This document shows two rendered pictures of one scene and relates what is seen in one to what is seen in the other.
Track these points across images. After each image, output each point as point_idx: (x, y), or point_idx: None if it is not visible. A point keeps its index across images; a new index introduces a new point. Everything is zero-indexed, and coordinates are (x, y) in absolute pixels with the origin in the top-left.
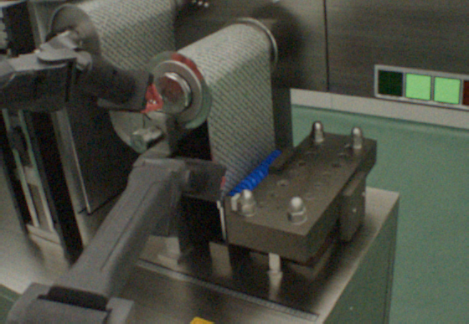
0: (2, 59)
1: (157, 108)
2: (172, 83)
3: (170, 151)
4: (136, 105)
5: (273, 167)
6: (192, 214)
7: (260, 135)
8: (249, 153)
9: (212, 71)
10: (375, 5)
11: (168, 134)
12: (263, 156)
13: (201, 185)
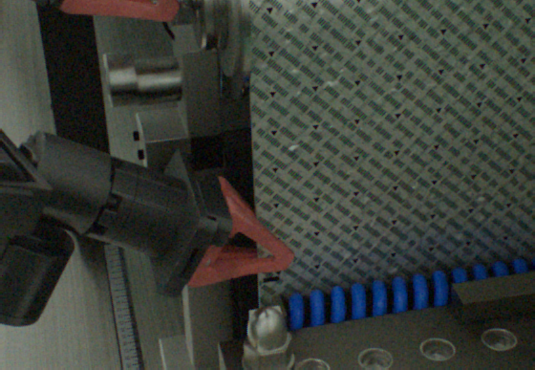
0: None
1: (148, 16)
2: None
3: (190, 130)
4: None
5: (456, 296)
6: (246, 296)
7: (486, 196)
8: (424, 228)
9: None
10: None
11: (190, 90)
12: (490, 256)
13: (143, 241)
